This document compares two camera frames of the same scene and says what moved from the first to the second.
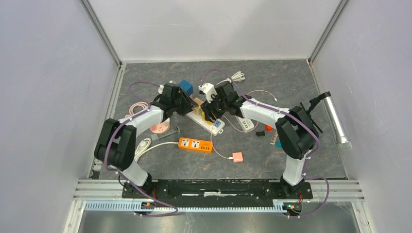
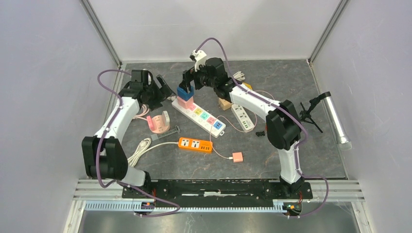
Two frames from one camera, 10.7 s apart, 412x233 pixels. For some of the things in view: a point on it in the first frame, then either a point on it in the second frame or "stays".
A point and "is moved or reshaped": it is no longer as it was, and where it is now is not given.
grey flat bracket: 155,137 stays
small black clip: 260,133 stays
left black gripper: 188,104 -> 165,92
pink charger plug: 237,157 stays
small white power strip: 245,124 stays
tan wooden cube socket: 197,110 is moved or reshaped
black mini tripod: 313,102 stays
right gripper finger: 209,115 -> 188,75
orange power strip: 195,144 stays
